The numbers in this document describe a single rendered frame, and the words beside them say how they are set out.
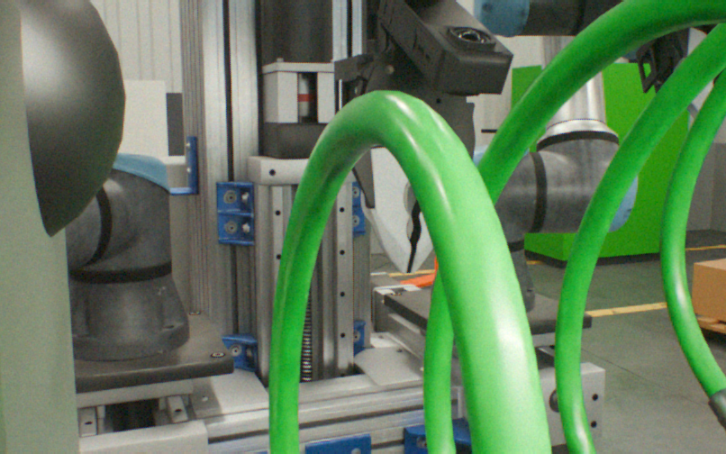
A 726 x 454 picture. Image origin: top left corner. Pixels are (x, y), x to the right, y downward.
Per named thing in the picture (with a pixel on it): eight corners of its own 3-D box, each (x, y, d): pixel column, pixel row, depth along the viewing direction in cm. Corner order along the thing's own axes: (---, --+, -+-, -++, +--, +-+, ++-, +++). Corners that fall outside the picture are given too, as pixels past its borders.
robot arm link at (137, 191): (194, 258, 89) (190, 147, 87) (105, 278, 78) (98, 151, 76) (125, 249, 95) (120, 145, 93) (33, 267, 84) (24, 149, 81)
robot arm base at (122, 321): (60, 330, 93) (55, 254, 91) (182, 318, 98) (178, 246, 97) (56, 367, 79) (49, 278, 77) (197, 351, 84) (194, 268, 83)
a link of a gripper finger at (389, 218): (385, 260, 56) (385, 140, 55) (413, 276, 50) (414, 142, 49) (346, 263, 55) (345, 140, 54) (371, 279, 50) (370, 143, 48)
